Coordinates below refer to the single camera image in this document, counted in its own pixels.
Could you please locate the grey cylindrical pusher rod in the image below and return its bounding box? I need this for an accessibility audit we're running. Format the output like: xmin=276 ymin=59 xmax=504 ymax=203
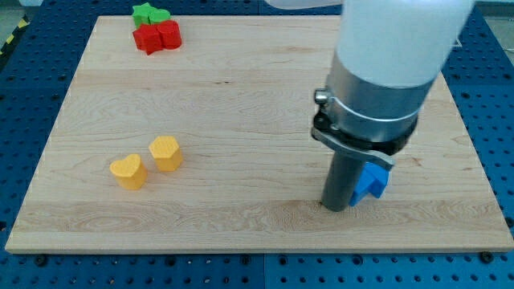
xmin=321 ymin=153 xmax=365 ymax=212

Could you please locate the green star block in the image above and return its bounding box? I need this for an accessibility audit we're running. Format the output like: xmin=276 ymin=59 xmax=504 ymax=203
xmin=132 ymin=2 xmax=157 ymax=28

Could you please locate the yellow heart block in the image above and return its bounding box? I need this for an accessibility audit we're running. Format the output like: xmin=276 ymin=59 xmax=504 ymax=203
xmin=109 ymin=154 xmax=148 ymax=190

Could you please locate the yellow hexagon block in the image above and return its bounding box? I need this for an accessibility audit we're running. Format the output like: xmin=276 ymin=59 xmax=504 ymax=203
xmin=149 ymin=136 xmax=183 ymax=172

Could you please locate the red star block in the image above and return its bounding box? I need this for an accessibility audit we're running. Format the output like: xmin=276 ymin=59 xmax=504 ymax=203
xmin=133 ymin=23 xmax=164 ymax=55

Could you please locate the red round block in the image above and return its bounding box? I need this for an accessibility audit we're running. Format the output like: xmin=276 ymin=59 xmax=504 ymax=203
xmin=157 ymin=20 xmax=182 ymax=50

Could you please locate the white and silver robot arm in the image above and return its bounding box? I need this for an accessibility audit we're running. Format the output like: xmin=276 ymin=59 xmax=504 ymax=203
xmin=312 ymin=0 xmax=475 ymax=169

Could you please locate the light wooden board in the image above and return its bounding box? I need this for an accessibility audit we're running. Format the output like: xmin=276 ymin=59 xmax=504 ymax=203
xmin=6 ymin=16 xmax=513 ymax=254

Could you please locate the green round block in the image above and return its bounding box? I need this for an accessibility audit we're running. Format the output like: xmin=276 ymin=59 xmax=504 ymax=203
xmin=149 ymin=9 xmax=171 ymax=24

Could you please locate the blue block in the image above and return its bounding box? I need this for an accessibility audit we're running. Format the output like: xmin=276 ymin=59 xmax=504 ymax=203
xmin=349 ymin=162 xmax=390 ymax=206

